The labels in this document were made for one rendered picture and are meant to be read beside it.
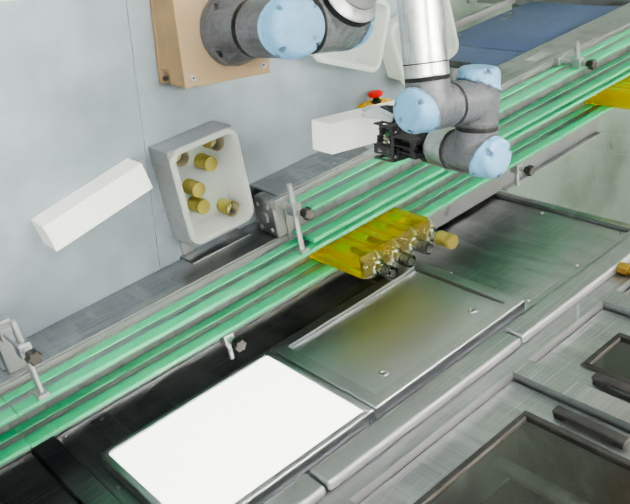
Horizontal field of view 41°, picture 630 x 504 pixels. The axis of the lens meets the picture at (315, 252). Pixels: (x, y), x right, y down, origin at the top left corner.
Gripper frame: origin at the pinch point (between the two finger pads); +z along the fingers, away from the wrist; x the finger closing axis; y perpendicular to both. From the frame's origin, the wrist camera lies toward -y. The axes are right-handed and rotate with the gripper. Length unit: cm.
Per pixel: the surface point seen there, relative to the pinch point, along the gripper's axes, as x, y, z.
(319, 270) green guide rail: 35.7, 3.2, 14.7
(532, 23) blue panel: -3, -130, 56
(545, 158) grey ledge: 31, -92, 21
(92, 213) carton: 13, 50, 28
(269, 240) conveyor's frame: 27.8, 11.6, 22.0
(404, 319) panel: 44.1, -4.4, -5.3
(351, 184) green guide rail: 17.0, -6.8, 13.8
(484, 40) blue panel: 1, -109, 60
